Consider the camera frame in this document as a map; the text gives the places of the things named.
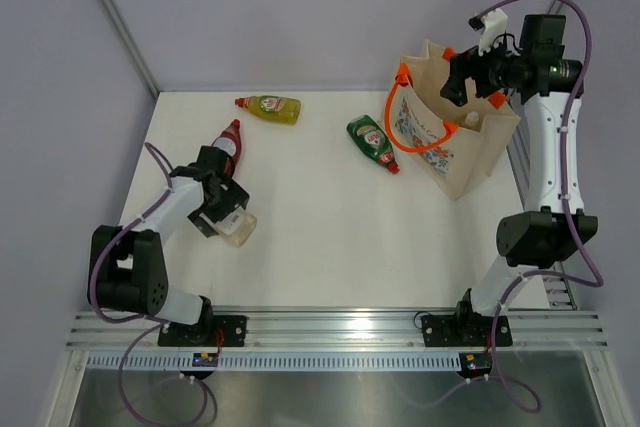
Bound clear pale soap bottle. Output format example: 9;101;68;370
213;209;257;247

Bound beige canvas bag orange handles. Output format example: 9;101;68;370
381;40;520;200

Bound white slotted cable duct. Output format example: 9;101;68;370
87;351;461;372

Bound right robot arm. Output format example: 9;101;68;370
420;9;598;347

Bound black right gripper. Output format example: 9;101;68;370
440;31;527;108

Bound aluminium mounting rail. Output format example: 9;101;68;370
65;308;608;352

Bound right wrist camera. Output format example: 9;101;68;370
468;8;508;56

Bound left aluminium frame post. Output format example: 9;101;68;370
96;0;161;101

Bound red dish soap bottle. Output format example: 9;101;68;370
211;119;242;177

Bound amber liquid bottle white cap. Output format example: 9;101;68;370
462;111;481;130

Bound green dish soap bottle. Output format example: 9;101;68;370
346;115;399;174

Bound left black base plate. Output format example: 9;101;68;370
158;314;248;348

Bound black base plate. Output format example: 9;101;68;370
420;313;513;348
158;314;248;348

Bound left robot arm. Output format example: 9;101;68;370
87;143;256;346

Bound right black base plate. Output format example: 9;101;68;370
420;313;513;348

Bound yellow dish soap bottle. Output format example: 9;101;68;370
234;95;302;125

